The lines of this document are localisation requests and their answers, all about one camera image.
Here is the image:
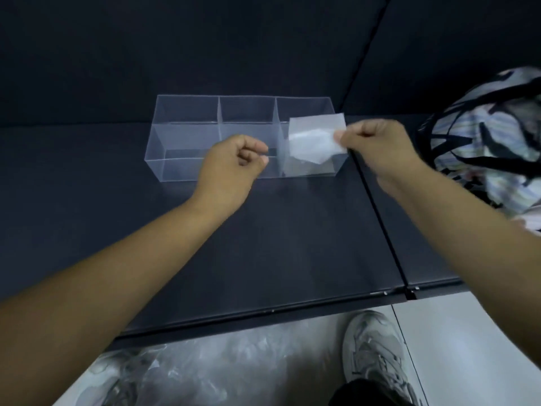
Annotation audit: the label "clear three-compartment plastic box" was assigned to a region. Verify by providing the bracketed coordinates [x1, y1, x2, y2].
[144, 95, 350, 183]

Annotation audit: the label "black trousers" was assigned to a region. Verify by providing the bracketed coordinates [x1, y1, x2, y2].
[327, 378, 419, 406]

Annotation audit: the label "pile of plastic bags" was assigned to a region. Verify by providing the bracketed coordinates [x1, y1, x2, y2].
[135, 319, 345, 406]

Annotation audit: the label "person's left grey shoe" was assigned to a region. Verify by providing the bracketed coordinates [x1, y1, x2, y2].
[78, 350, 163, 406]

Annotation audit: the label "person's right grey shoe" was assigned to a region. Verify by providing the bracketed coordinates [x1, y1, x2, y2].
[341, 310, 427, 406]

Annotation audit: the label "person's right hand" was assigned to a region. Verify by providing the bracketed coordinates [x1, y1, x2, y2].
[334, 119, 428, 196]

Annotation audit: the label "person's left hand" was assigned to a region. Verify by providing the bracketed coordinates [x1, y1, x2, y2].
[190, 135, 270, 218]

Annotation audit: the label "black white striped tote bag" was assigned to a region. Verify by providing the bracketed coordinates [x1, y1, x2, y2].
[417, 66, 541, 238]

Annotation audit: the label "clear plastic bag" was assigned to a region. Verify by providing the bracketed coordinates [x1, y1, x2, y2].
[288, 113, 350, 165]

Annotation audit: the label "person's grey shoe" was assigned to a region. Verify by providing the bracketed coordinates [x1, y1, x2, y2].
[78, 350, 163, 406]
[341, 310, 427, 406]

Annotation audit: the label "person's right forearm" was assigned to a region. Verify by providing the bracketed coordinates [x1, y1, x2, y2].
[377, 164, 541, 373]

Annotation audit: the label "person's left forearm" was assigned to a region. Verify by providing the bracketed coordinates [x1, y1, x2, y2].
[0, 197, 231, 406]

